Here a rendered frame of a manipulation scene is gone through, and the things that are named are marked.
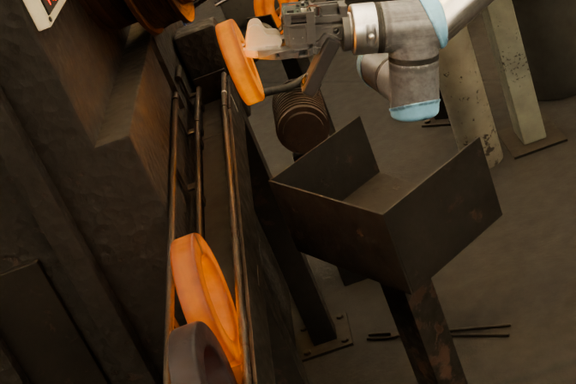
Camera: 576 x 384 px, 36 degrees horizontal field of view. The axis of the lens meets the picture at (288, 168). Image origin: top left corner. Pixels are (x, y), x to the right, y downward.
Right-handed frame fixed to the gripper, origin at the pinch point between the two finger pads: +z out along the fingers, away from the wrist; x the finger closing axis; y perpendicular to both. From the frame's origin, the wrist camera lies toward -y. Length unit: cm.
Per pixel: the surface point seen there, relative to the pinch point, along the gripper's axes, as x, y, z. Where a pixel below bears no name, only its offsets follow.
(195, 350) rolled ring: 72, -9, 7
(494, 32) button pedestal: -83, -30, -70
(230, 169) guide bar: 12.9, -16.4, 3.2
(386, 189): 21.9, -18.4, -22.3
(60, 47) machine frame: 20.2, 10.3, 26.1
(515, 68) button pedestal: -83, -41, -77
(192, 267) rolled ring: 56, -8, 8
